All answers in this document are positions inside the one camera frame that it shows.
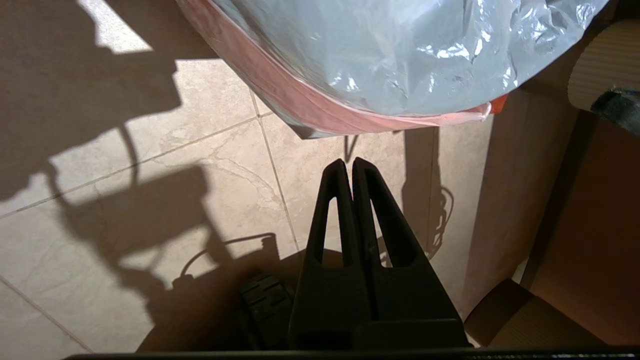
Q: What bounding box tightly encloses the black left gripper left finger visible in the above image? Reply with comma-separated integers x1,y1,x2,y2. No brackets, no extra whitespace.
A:
288,158,373,327

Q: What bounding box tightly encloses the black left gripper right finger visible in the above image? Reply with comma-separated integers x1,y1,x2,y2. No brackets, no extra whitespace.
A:
351,156,462,323

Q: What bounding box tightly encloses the red printed plastic bag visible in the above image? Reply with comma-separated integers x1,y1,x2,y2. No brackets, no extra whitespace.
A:
174,0,612,139

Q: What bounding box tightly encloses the grey ribbed round object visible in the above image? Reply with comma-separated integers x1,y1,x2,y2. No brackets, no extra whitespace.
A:
567,19,640,113

